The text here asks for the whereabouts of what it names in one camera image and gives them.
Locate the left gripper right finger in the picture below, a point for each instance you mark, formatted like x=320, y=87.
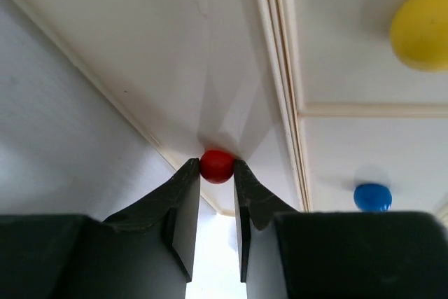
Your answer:
x=284, y=253

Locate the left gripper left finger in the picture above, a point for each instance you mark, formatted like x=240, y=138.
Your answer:
x=145, y=250

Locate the cream drawer cabinet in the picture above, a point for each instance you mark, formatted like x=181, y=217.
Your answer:
x=308, y=92

